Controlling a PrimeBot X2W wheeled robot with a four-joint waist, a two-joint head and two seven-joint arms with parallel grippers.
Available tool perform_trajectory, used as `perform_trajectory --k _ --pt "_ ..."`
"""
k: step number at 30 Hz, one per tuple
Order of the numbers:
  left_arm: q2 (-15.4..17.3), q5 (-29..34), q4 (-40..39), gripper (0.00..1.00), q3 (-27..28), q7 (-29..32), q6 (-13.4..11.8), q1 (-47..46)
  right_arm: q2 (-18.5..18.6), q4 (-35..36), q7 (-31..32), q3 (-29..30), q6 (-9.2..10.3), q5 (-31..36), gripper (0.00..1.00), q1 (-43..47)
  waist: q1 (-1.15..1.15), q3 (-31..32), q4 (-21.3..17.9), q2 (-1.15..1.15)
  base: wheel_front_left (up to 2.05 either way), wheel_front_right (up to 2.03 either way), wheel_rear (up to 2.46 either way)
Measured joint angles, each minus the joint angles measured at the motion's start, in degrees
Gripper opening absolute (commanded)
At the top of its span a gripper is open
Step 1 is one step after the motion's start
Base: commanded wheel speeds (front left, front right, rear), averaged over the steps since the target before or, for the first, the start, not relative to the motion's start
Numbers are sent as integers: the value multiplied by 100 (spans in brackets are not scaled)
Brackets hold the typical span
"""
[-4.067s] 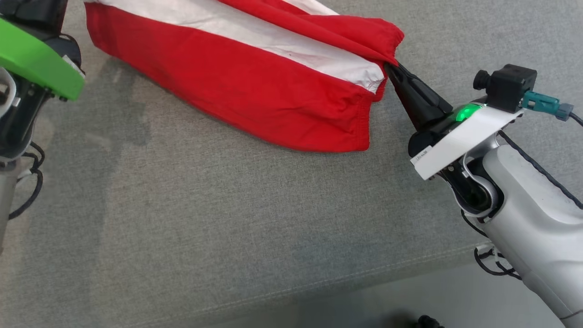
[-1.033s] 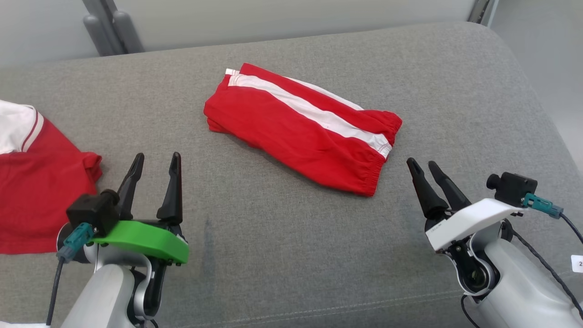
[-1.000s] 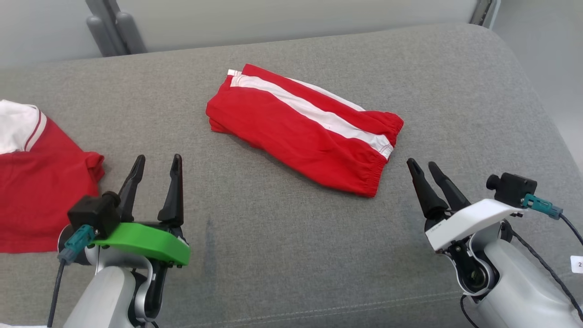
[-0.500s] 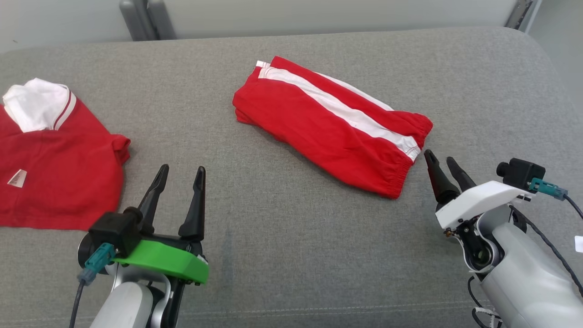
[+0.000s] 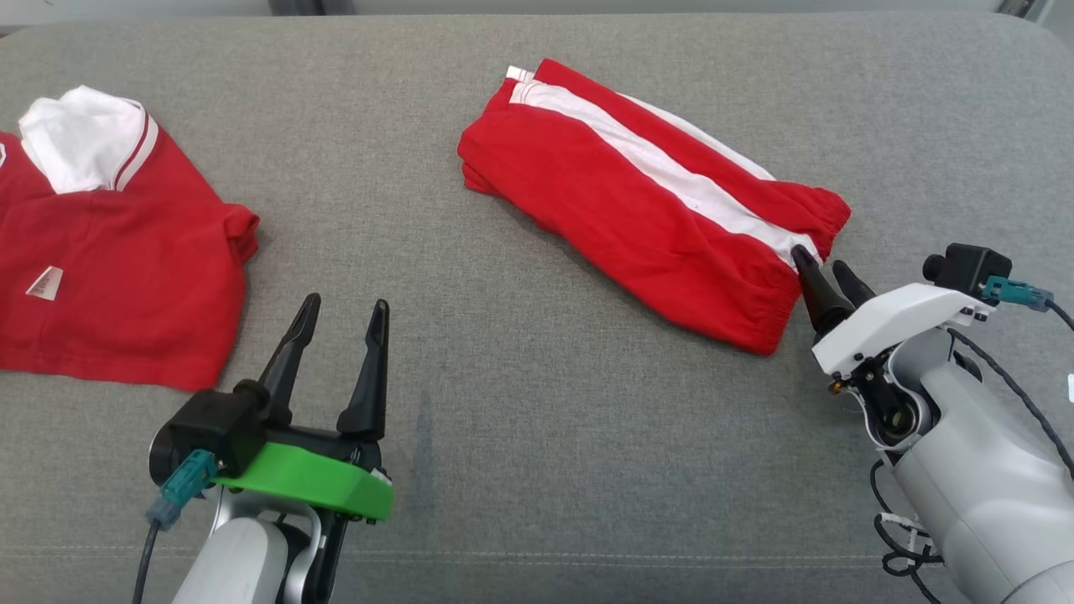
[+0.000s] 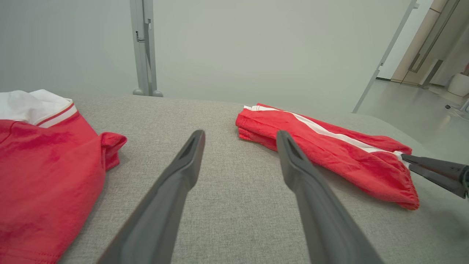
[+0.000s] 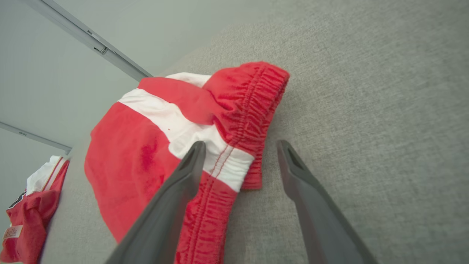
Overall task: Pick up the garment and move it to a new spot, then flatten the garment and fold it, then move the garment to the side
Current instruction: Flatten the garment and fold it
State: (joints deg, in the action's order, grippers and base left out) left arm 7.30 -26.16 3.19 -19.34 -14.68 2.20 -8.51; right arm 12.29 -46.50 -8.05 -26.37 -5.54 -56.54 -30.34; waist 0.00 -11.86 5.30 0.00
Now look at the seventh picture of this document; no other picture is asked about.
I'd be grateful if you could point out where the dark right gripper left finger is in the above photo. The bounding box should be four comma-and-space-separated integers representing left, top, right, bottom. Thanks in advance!
104, 140, 207, 264

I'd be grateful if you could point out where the red shorts white stripe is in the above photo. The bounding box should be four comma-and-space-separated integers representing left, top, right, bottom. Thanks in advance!
84, 61, 291, 264

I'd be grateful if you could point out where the short grey wall rail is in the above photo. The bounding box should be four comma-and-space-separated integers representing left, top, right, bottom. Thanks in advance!
0, 121, 73, 156

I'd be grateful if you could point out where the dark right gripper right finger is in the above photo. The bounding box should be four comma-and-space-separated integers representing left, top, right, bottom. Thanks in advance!
276, 140, 378, 264

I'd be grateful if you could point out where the grey fabric sofa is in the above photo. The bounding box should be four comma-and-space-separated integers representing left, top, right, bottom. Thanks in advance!
38, 0, 469, 264

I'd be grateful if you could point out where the long grey wall rail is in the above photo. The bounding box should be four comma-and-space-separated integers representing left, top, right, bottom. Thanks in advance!
22, 0, 153, 82

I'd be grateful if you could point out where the red Bulls basketball jersey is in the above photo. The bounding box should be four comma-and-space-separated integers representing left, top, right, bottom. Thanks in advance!
0, 155, 70, 264

